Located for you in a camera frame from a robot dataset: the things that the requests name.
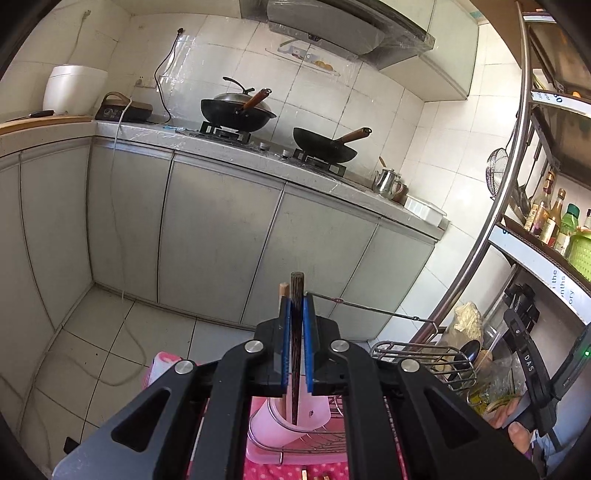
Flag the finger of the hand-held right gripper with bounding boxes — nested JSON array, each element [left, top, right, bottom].
[[502, 307, 558, 437]]

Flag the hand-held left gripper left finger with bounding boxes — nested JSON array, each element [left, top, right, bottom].
[[53, 295, 296, 480]]

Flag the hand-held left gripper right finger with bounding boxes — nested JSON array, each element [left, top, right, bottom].
[[302, 294, 540, 480]]

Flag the dark wooden chopstick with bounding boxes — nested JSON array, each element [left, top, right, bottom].
[[289, 272, 304, 426]]

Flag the pink plastic utensil holder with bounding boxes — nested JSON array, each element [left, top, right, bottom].
[[245, 394, 348, 466]]

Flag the steel wire rack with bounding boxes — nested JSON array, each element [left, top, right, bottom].
[[248, 292, 478, 464]]

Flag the person's right hand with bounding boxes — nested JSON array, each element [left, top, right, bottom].
[[487, 397, 536, 455]]

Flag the napa cabbage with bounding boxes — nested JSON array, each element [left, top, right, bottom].
[[442, 301, 484, 370]]

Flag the printed cardboard shelf liner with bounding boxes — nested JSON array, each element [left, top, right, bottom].
[[488, 225, 591, 325]]

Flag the green plastic basket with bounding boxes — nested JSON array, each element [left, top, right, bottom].
[[567, 226, 591, 282]]

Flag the pink polka dot cloth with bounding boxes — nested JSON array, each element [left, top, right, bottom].
[[147, 352, 408, 480]]

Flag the grey base cabinets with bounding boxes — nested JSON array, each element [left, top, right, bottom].
[[0, 134, 445, 343]]

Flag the green plastic bottle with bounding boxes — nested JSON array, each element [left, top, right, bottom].
[[554, 203, 581, 257]]

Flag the yellow label sauce bottle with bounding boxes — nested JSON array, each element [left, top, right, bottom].
[[540, 188, 567, 245]]

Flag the white plastic container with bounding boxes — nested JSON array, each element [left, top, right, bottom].
[[404, 194, 447, 228]]

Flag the steel kettle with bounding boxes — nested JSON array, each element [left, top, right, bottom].
[[372, 167, 403, 200]]

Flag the open black wok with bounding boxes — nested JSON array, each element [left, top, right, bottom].
[[292, 127, 373, 165]]

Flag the gas stove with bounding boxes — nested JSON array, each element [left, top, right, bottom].
[[178, 121, 348, 177]]

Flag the black wok with lid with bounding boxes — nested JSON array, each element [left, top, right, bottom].
[[199, 88, 279, 133]]

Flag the steel wok lid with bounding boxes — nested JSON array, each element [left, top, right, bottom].
[[210, 76, 274, 114]]

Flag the black induction cooker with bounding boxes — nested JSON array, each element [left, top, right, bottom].
[[95, 92, 154, 124]]

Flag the steel shelf rack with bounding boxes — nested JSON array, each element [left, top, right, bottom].
[[406, 0, 591, 352]]

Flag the range hood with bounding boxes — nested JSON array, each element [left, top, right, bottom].
[[239, 0, 435, 71]]

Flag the wooden cutting board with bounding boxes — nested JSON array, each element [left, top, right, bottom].
[[0, 115, 94, 137]]

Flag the white rice cooker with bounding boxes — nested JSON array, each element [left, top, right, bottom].
[[43, 65, 110, 116]]

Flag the wire mesh strainer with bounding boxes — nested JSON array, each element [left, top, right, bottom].
[[485, 148, 509, 200]]

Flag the white power cable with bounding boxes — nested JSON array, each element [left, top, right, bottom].
[[95, 99, 145, 387]]

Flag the glass wall shelf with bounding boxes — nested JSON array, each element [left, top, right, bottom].
[[265, 39, 343, 79]]

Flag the black power cable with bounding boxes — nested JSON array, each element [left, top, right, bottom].
[[154, 28, 186, 125]]

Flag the wall cabinet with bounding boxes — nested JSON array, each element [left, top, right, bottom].
[[416, 0, 481, 103]]

